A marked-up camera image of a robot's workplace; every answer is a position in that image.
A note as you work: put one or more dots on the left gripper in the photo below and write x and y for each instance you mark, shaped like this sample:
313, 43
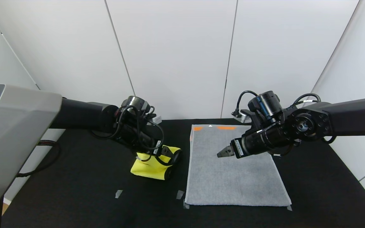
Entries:
160, 147

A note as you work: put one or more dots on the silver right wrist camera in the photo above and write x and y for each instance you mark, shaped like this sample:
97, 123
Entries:
244, 117

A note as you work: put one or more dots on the yellow microfiber towel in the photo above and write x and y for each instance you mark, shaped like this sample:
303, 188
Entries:
147, 169

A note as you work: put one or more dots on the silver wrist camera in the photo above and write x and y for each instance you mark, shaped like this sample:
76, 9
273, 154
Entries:
157, 120
244, 117

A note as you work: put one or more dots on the grey towel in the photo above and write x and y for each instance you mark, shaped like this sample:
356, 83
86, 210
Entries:
233, 180

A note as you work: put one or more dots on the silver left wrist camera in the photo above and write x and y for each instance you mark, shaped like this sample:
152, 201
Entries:
157, 120

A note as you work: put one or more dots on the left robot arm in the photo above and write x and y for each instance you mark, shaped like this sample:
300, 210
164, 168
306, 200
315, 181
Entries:
81, 114

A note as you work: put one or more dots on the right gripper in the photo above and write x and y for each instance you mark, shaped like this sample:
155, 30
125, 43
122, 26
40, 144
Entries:
237, 148

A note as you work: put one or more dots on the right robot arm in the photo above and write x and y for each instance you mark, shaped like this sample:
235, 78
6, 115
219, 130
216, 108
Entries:
353, 117

